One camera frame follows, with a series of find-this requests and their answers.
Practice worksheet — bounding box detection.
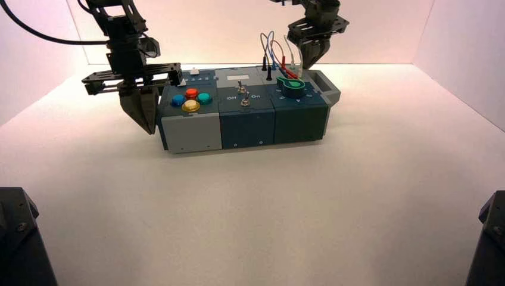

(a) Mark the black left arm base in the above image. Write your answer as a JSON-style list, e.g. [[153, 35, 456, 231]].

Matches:
[[0, 187, 59, 286]]

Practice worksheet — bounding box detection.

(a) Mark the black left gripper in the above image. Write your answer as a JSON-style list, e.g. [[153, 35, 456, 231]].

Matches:
[[82, 37, 183, 135]]

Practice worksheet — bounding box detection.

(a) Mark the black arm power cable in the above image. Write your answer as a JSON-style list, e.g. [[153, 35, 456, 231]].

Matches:
[[0, 0, 111, 45]]

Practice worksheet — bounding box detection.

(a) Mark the red jumper cable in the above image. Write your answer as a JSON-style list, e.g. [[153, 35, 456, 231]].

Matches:
[[271, 39, 300, 80]]

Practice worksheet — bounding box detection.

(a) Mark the black and green rotary knob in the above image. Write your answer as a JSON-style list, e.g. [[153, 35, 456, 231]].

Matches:
[[276, 77, 306, 99]]

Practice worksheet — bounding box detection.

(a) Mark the white jumper cable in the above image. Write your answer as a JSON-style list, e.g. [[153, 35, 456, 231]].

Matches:
[[283, 35, 304, 76]]

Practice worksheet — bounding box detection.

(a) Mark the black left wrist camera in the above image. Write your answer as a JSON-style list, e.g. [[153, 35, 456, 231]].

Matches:
[[138, 33, 161, 59]]

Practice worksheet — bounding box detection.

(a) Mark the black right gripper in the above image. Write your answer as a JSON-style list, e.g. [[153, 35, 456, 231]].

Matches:
[[287, 15, 350, 70]]

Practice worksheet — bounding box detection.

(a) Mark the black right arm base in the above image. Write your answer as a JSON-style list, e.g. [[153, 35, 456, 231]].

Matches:
[[465, 190, 505, 286]]

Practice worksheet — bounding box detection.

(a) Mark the blue and grey task box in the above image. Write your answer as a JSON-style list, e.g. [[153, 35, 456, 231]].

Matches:
[[156, 67, 341, 155]]

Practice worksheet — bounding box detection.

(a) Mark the blue jumper cable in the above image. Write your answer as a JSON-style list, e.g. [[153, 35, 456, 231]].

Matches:
[[266, 30, 289, 77]]

